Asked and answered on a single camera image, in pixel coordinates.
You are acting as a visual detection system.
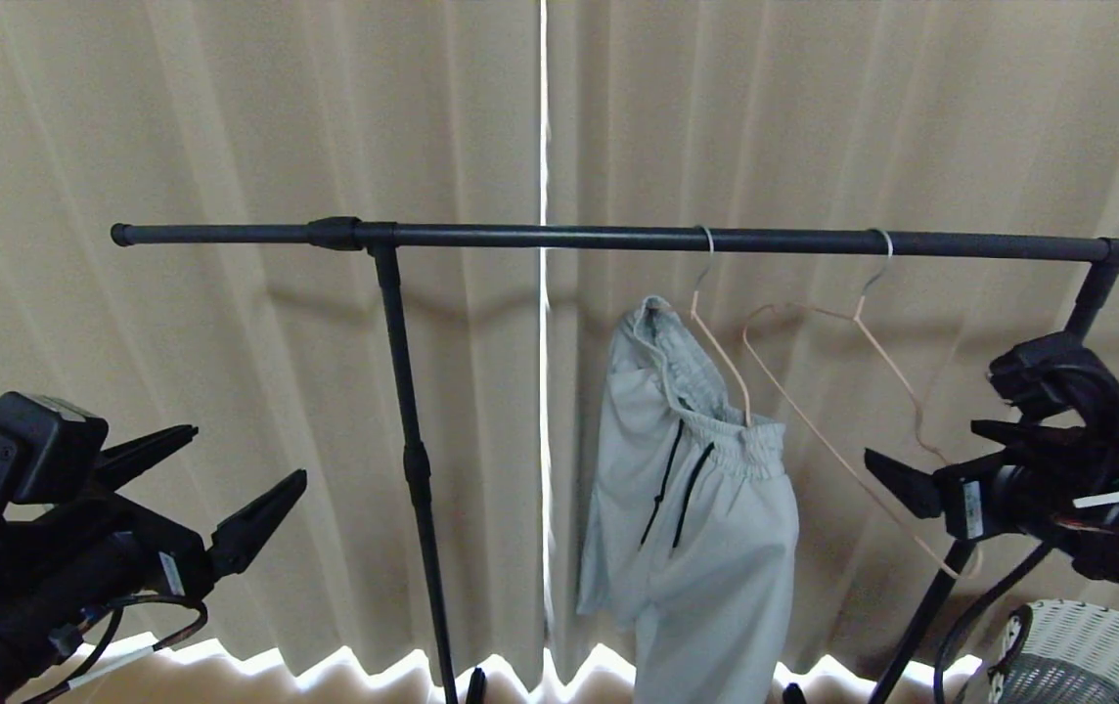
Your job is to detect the black clothes rack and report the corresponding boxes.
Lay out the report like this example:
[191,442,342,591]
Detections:
[110,216,1119,704]

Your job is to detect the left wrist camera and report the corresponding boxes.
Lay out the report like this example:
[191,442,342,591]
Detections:
[0,393,111,539]

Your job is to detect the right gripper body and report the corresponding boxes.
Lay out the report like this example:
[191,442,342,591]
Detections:
[933,460,1098,544]

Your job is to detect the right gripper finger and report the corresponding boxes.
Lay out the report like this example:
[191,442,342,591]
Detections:
[863,448,943,520]
[970,418,1089,454]

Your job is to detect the white laundry basket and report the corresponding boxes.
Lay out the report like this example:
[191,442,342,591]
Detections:
[985,600,1119,704]

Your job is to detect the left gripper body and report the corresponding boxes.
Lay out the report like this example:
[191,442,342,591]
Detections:
[0,494,216,656]

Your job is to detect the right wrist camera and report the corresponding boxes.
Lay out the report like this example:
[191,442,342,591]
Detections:
[988,332,1119,461]

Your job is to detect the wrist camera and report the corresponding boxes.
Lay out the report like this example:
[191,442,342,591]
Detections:
[0,393,111,539]
[988,332,1119,461]

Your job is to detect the pale grey shorts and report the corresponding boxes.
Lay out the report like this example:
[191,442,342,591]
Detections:
[576,296,800,704]

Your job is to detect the beige curtain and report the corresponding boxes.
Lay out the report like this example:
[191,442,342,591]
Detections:
[0,0,1119,685]

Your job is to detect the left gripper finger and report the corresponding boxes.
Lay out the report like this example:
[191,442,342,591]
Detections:
[207,469,308,580]
[95,424,201,490]

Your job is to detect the black cable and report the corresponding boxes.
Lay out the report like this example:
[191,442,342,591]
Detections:
[933,540,1057,704]

